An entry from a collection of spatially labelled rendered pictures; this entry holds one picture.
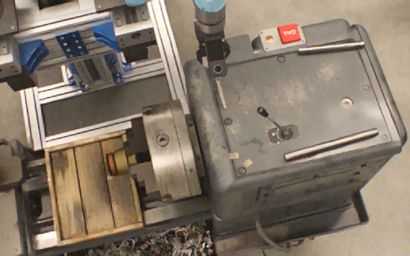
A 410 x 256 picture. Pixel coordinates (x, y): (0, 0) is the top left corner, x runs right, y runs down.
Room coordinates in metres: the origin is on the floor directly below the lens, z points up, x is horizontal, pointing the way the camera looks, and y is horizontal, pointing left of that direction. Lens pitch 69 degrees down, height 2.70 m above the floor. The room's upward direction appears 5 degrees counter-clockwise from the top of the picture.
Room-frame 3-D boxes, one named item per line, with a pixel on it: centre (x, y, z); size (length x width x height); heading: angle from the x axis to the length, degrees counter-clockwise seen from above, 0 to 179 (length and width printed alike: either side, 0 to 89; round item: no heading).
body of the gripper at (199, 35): (0.73, -0.04, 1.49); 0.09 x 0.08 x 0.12; 8
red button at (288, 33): (0.85, -0.29, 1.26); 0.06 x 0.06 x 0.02; 8
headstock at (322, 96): (0.64, -0.27, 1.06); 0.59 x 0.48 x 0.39; 98
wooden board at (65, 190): (0.52, 0.41, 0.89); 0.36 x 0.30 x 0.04; 8
